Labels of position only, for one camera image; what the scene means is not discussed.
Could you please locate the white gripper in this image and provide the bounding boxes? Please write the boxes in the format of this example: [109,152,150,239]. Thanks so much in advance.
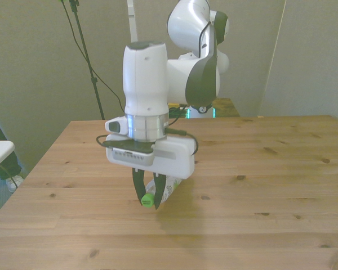
[106,134,195,210]

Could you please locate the clear green-capped water bottle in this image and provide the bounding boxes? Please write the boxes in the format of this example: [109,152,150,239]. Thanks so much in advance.
[140,176,184,208]

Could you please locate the black tripod stand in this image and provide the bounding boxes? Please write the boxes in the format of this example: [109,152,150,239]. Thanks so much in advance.
[57,0,124,113]
[69,0,105,120]

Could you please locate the white shoe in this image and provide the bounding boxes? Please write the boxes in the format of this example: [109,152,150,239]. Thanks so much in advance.
[6,174,25,194]

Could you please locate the dark trouser leg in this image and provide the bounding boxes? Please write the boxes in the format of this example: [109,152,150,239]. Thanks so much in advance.
[0,108,23,181]

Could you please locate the white side table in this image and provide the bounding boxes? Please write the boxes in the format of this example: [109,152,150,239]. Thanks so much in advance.
[0,140,16,174]

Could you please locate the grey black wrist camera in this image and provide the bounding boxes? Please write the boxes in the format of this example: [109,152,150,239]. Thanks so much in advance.
[101,139,155,166]

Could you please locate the black floor cable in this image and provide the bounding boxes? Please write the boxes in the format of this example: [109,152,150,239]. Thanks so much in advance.
[0,159,19,189]

